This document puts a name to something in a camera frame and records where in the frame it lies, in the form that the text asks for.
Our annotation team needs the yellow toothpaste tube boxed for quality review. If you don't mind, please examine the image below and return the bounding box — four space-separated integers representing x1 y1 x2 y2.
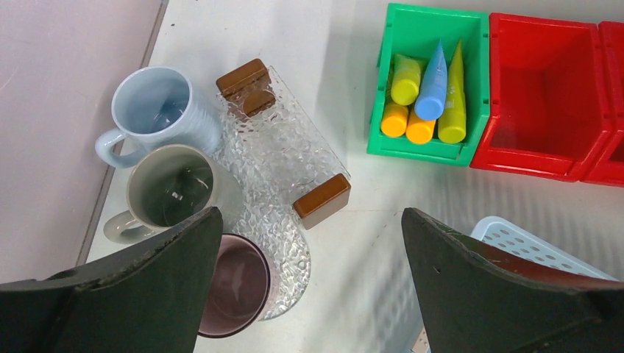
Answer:
380 99 409 138
405 110 437 144

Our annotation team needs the glass jar with brown lid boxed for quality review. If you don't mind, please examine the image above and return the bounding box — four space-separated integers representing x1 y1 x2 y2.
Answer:
293 173 351 230

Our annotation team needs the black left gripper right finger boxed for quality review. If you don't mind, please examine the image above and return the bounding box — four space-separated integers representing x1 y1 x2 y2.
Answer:
401 207 624 353

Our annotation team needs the blue toothpaste tube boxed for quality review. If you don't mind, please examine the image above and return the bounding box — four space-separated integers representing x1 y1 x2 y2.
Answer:
414 40 447 121

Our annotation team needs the lime green toothpaste tube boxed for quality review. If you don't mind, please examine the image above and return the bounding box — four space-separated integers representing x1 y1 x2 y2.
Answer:
390 54 426 106

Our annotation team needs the light blue plastic basket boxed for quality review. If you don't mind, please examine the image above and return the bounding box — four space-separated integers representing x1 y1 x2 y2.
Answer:
409 216 617 353

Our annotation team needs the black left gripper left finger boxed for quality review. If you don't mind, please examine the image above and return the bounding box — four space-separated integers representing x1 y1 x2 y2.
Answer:
1 207 223 352

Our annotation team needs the clear textured glass tray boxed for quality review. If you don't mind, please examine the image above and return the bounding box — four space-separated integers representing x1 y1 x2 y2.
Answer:
216 65 347 321

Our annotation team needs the light blue ceramic mug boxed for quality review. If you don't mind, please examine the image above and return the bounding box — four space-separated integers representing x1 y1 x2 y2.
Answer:
95 66 223 168

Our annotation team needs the grey ceramic mug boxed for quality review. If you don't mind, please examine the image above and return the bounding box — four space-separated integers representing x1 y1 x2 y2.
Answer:
103 144 244 244

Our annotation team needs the red plastic bin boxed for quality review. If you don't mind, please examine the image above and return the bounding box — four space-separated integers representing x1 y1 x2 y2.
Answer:
471 13 613 182

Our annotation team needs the green bin with toothpaste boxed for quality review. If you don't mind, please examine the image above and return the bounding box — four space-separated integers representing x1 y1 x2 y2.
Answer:
367 3 490 166

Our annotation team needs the pink ceramic mug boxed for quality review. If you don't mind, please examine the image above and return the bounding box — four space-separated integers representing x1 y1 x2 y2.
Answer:
198 233 281 338

